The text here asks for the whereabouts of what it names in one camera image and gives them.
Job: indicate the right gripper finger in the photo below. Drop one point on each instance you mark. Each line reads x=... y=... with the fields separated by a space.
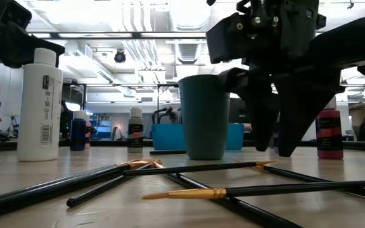
x=261 y=111
x=306 y=95

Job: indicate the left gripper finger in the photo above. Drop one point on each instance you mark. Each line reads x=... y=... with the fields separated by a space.
x=17 y=47

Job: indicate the purple paint bottle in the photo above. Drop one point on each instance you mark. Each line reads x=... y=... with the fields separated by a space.
x=276 y=144

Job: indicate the crimson paint bottle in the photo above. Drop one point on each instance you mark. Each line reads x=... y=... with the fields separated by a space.
x=328 y=139

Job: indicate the large white bottle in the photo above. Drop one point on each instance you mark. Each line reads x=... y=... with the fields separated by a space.
x=36 y=111

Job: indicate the black paintbrush gold ferrule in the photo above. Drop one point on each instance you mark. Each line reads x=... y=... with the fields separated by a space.
x=265 y=190
x=185 y=169

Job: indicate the navy blue paint bottle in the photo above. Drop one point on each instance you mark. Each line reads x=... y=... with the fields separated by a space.
x=78 y=133

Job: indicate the taupe paint bottle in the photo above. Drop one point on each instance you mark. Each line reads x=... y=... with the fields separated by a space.
x=135 y=133

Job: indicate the black monitor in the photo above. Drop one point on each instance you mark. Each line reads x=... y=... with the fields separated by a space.
x=238 y=114

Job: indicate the teal plastic cup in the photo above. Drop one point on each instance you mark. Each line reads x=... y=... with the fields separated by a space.
x=201 y=126

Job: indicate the black paintbrush orange bristles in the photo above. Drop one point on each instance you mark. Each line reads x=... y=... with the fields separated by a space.
x=296 y=176

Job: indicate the teal plastic bin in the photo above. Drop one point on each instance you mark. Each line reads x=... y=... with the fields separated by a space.
x=166 y=136

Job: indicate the black brush silver ferrule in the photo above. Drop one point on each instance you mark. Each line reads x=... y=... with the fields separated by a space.
x=166 y=152

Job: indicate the blue storage shelf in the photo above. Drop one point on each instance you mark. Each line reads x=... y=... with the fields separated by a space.
x=101 y=128

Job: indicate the thin black paintbrush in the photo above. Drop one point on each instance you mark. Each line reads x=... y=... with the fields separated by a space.
x=100 y=189

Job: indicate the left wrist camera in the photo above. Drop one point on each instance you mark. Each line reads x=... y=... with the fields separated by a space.
x=5 y=14

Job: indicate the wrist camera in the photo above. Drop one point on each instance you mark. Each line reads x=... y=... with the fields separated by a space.
x=233 y=44
x=5 y=14

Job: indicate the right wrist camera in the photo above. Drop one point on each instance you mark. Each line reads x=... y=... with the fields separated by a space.
x=233 y=44

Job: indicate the black table frame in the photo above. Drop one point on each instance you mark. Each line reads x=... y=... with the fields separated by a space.
x=360 y=145

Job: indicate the black ceiling camera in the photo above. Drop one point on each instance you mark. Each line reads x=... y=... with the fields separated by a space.
x=120 y=57

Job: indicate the black overhead frame bar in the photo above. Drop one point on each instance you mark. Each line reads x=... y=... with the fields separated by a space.
x=136 y=35

